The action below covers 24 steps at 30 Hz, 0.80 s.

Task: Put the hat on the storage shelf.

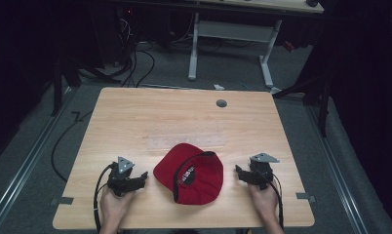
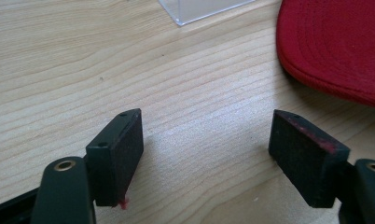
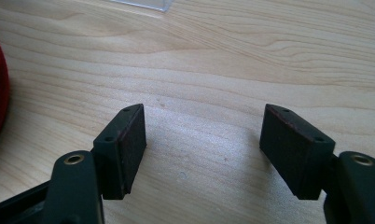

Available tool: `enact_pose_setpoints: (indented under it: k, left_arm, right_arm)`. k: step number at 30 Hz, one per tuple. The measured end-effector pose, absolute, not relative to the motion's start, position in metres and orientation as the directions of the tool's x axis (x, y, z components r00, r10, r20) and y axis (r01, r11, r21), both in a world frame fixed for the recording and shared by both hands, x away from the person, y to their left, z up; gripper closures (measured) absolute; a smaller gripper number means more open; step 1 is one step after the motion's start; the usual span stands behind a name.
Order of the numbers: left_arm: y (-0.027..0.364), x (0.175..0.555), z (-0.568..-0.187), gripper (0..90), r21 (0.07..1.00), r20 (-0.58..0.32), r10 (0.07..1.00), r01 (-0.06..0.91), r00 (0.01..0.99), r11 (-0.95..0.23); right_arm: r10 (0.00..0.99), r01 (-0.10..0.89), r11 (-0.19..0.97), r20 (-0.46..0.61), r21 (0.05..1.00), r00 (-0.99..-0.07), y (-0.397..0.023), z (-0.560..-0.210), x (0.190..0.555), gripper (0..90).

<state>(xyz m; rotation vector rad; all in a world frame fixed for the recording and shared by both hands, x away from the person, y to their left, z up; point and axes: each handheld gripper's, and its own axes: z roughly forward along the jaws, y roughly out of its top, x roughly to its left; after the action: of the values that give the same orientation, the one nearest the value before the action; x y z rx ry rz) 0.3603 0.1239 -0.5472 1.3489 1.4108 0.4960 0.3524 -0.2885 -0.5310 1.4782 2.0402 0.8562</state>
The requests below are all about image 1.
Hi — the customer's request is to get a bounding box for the metal floor rail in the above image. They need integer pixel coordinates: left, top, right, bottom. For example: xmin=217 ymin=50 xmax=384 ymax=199
xmin=305 ymin=103 xmax=371 ymax=234
xmin=0 ymin=86 xmax=78 ymax=233

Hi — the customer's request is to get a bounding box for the red baseball cap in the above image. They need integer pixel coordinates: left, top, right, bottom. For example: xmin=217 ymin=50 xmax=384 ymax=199
xmin=152 ymin=142 xmax=224 ymax=206

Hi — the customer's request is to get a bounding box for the black floor cable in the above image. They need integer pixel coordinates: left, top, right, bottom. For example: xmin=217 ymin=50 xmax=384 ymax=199
xmin=51 ymin=109 xmax=95 ymax=183

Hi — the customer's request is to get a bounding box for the white-legged desk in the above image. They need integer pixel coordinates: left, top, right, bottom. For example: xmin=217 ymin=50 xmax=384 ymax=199
xmin=132 ymin=0 xmax=325 ymax=88

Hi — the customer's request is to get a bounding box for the person's right hand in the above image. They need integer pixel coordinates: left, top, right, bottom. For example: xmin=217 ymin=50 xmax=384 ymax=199
xmin=248 ymin=181 xmax=280 ymax=225

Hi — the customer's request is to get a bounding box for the grey tape strip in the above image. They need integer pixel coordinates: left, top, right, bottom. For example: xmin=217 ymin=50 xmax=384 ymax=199
xmin=51 ymin=196 xmax=75 ymax=207
xmin=295 ymin=192 xmax=317 ymax=203

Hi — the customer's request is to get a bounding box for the bundle of black cables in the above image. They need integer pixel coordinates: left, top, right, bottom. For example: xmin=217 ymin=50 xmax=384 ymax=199
xmin=112 ymin=13 xmax=156 ymax=89

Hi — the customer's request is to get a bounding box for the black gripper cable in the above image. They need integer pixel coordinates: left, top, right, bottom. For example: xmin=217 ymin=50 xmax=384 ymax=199
xmin=93 ymin=163 xmax=115 ymax=233
xmin=261 ymin=172 xmax=286 ymax=230

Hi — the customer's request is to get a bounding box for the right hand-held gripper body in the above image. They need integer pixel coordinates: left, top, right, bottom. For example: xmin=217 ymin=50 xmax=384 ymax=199
xmin=246 ymin=152 xmax=281 ymax=191

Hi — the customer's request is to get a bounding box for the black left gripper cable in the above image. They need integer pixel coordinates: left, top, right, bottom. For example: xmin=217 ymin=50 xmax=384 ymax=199
xmin=93 ymin=163 xmax=115 ymax=233

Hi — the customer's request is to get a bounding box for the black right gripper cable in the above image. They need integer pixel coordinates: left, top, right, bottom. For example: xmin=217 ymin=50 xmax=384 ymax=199
xmin=261 ymin=172 xmax=286 ymax=230

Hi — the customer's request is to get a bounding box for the black stand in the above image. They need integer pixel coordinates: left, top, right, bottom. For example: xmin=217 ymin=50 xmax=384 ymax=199
xmin=271 ymin=72 xmax=332 ymax=137
xmin=51 ymin=58 xmax=83 ymax=117

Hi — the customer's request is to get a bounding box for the person's left hand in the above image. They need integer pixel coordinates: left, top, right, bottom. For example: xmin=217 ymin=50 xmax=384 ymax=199
xmin=99 ymin=186 xmax=136 ymax=225

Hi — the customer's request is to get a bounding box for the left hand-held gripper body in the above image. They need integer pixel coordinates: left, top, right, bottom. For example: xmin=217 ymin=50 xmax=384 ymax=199
xmin=106 ymin=156 xmax=143 ymax=197

